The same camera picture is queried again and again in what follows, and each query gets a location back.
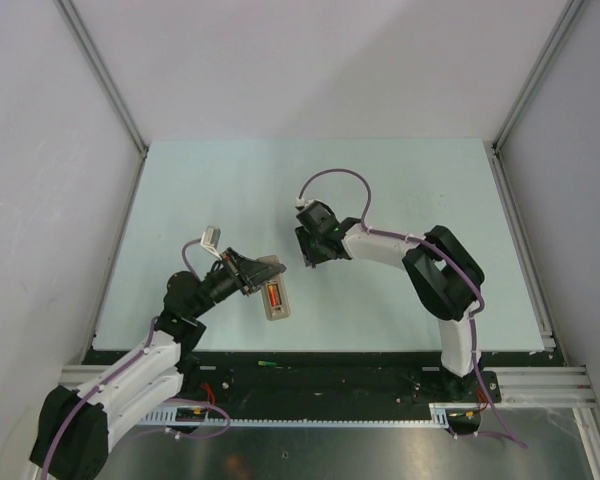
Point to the left aluminium frame post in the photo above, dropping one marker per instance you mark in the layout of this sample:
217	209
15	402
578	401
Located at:
96	63

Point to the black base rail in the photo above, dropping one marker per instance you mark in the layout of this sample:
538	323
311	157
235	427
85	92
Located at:
333	387

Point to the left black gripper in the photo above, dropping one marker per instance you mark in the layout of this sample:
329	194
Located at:
249	271

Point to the red battery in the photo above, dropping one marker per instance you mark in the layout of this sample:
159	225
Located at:
274	296

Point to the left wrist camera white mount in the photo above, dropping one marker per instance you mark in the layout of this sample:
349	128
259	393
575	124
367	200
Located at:
209	241

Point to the right aluminium frame post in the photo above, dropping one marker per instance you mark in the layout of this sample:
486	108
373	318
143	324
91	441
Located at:
553	46

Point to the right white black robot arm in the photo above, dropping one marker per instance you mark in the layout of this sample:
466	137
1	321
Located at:
446	279

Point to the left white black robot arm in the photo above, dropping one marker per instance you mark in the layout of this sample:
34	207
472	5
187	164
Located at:
78	428

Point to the white remote control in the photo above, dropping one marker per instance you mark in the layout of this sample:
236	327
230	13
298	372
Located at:
284	311

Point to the aluminium frame post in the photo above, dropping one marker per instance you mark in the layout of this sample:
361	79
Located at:
553	46
96	63

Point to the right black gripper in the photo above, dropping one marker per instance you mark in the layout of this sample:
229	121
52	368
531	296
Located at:
310	257

